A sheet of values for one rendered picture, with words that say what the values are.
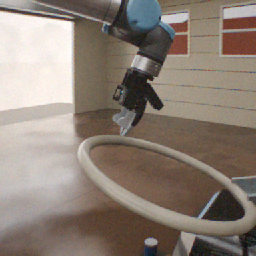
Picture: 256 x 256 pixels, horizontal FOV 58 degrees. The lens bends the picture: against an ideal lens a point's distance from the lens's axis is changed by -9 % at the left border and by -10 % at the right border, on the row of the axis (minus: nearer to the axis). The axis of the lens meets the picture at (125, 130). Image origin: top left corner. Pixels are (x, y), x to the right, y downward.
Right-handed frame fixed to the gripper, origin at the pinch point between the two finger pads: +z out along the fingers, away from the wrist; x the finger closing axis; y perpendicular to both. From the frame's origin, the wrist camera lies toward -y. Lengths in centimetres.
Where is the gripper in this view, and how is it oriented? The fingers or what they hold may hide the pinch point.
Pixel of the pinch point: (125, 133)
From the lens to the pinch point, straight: 83.1
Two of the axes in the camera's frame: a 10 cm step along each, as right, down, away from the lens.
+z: -3.8, 9.0, 2.1
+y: -8.0, -2.0, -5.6
